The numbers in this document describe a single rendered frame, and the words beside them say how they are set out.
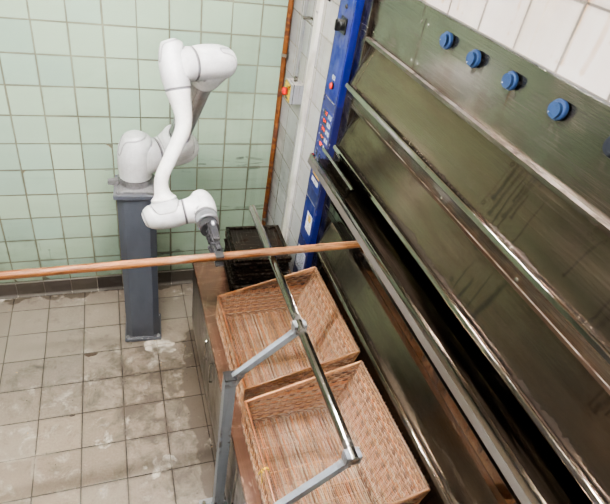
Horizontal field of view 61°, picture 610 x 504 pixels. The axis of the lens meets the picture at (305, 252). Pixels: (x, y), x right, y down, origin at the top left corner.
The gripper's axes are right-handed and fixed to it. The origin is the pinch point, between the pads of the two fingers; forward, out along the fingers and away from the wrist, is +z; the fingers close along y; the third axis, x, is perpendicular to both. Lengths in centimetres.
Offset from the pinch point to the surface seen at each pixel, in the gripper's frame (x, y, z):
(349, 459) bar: -18, 2, 86
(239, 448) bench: -3, 61, 41
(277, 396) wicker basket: -19, 46, 32
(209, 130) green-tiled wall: -19, 9, -124
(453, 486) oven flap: -54, 22, 91
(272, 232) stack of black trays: -42, 36, -61
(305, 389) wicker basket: -31, 45, 32
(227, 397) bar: 3, 33, 38
